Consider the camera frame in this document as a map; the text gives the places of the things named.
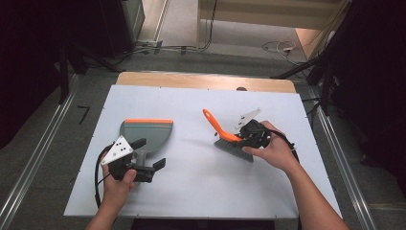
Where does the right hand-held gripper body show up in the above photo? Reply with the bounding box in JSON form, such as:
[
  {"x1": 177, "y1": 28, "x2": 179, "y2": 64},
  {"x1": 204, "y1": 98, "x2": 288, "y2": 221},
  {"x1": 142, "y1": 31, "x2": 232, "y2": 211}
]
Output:
[{"x1": 235, "y1": 107, "x2": 272, "y2": 150}]

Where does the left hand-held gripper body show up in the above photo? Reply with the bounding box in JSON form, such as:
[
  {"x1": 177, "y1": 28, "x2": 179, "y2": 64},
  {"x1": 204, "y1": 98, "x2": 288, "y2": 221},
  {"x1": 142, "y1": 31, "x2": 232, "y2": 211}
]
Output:
[{"x1": 101, "y1": 135, "x2": 156, "y2": 184}]

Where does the grey dustpan with orange edge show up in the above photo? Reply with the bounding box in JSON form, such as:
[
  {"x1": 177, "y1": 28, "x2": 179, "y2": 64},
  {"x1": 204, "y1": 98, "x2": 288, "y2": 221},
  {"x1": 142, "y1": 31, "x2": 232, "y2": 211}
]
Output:
[{"x1": 119, "y1": 118, "x2": 174, "y2": 171}]

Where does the orange brush with grey bristles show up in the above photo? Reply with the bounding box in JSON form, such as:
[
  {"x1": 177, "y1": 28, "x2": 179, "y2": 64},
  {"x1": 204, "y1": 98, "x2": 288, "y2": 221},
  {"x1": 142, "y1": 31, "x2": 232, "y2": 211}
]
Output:
[{"x1": 202, "y1": 108, "x2": 255, "y2": 164}]

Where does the person's right hand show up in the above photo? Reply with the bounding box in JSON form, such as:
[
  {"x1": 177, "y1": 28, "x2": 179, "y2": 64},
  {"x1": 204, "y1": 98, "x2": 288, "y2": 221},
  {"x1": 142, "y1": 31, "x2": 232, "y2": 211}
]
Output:
[{"x1": 241, "y1": 120, "x2": 301, "y2": 174}]

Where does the person's left hand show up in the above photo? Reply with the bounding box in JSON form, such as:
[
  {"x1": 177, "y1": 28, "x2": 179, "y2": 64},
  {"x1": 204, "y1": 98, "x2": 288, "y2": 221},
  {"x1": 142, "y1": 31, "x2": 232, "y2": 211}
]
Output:
[{"x1": 101, "y1": 165, "x2": 138, "y2": 209}]

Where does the white table cover board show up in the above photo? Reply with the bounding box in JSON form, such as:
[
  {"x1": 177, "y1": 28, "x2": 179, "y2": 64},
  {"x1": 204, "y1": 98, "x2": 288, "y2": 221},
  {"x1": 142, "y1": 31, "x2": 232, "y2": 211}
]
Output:
[{"x1": 62, "y1": 84, "x2": 343, "y2": 220}]

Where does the wooden table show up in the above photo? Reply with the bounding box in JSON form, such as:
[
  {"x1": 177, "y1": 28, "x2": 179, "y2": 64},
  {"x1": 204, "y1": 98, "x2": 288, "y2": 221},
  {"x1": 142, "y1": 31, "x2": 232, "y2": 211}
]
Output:
[{"x1": 115, "y1": 71, "x2": 297, "y2": 94}]

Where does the black metal stand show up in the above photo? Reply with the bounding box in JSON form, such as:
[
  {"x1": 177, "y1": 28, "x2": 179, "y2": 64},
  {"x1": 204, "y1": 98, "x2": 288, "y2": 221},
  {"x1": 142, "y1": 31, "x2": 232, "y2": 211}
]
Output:
[
  {"x1": 270, "y1": 0, "x2": 355, "y2": 117},
  {"x1": 56, "y1": 39, "x2": 124, "y2": 105}
]

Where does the beige wooden panel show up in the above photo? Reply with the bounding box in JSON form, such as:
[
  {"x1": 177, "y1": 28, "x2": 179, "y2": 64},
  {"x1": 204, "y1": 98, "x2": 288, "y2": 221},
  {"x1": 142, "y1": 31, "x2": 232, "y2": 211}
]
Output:
[{"x1": 294, "y1": 27, "x2": 324, "y2": 60}]

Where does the beige wooden shelf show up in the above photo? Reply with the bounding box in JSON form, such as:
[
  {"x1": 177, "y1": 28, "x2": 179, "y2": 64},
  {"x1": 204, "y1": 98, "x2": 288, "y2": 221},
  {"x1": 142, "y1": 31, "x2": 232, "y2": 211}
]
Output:
[{"x1": 196, "y1": 0, "x2": 352, "y2": 31}]

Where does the dark grey cabinet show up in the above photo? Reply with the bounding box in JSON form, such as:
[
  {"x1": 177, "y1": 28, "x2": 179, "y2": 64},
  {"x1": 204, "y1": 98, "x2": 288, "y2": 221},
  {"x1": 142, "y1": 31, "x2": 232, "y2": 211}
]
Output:
[{"x1": 99, "y1": 0, "x2": 147, "y2": 58}]

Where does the dark curtain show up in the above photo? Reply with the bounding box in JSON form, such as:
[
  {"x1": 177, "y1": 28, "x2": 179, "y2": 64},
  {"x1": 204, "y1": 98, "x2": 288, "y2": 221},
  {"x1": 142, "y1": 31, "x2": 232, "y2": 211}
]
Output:
[
  {"x1": 0, "y1": 0, "x2": 103, "y2": 150},
  {"x1": 329, "y1": 0, "x2": 406, "y2": 185}
]

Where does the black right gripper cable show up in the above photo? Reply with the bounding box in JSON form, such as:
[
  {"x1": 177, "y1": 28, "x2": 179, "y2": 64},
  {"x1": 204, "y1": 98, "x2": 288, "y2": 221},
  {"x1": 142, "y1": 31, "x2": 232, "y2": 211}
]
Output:
[{"x1": 269, "y1": 128, "x2": 302, "y2": 164}]

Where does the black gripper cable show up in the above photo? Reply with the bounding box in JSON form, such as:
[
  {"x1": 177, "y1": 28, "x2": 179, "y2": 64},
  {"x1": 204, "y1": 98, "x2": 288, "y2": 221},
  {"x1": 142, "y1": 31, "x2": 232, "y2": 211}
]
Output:
[
  {"x1": 269, "y1": 128, "x2": 302, "y2": 164},
  {"x1": 93, "y1": 145, "x2": 113, "y2": 209}
]

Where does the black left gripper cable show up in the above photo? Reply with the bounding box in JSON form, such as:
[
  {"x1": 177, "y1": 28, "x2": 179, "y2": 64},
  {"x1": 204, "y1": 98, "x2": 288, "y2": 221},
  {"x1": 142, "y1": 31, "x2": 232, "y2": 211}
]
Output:
[{"x1": 93, "y1": 145, "x2": 113, "y2": 209}]

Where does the metal floor rail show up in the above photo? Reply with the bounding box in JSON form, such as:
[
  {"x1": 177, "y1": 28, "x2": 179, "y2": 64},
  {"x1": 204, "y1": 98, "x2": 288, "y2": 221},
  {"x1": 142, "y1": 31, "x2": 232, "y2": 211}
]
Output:
[
  {"x1": 306, "y1": 87, "x2": 380, "y2": 230},
  {"x1": 0, "y1": 74, "x2": 80, "y2": 230}
]

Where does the white floor cable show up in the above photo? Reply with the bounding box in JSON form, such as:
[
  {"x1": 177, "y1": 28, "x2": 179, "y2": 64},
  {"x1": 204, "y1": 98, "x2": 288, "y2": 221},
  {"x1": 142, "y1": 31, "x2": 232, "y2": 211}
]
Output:
[{"x1": 261, "y1": 39, "x2": 299, "y2": 58}]

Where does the bundle of floor cables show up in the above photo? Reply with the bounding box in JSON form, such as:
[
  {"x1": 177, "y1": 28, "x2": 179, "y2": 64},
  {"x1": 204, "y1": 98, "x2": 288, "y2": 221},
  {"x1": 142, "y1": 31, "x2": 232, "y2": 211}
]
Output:
[{"x1": 131, "y1": 0, "x2": 219, "y2": 56}]

